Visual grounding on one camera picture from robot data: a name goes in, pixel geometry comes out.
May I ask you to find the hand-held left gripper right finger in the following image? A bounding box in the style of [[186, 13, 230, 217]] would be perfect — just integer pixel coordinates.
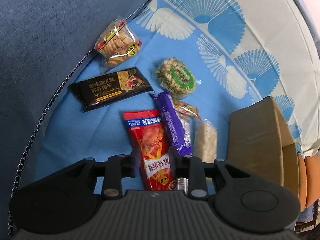
[[169, 147, 241, 198]]

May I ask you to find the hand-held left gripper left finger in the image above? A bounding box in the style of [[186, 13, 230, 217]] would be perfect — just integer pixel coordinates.
[[68, 154, 137, 198]]

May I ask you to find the red snack packet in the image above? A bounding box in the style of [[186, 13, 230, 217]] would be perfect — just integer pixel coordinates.
[[122, 109, 179, 191]]

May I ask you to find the purple wafer packet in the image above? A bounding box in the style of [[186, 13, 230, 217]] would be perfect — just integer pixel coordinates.
[[149, 92, 193, 156]]

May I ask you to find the cardboard box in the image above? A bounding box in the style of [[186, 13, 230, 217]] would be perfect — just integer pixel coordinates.
[[227, 96, 301, 198]]

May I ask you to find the clear cookie bag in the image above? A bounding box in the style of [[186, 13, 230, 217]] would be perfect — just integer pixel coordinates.
[[94, 17, 142, 68]]

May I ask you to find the white rice cracker packet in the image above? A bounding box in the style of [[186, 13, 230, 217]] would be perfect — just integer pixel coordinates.
[[194, 120, 218, 164]]

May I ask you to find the small red nut bar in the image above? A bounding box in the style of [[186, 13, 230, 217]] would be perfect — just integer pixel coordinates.
[[174, 100, 202, 121]]

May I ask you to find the black cracker packet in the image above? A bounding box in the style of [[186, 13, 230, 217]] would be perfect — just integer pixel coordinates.
[[69, 67, 154, 112]]

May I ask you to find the round green-label nut cake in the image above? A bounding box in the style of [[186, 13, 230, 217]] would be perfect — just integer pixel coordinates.
[[155, 57, 202, 99]]

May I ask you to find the orange cushion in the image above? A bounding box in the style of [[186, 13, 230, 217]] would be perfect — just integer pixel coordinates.
[[297, 152, 320, 213]]

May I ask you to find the blue fan-print blanket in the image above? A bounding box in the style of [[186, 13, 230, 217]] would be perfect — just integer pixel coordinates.
[[37, 0, 320, 196]]

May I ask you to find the blue denim sofa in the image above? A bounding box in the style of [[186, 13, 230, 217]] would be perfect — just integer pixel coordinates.
[[0, 0, 168, 240]]

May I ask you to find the metal chain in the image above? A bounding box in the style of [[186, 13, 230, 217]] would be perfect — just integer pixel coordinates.
[[7, 49, 95, 238]]

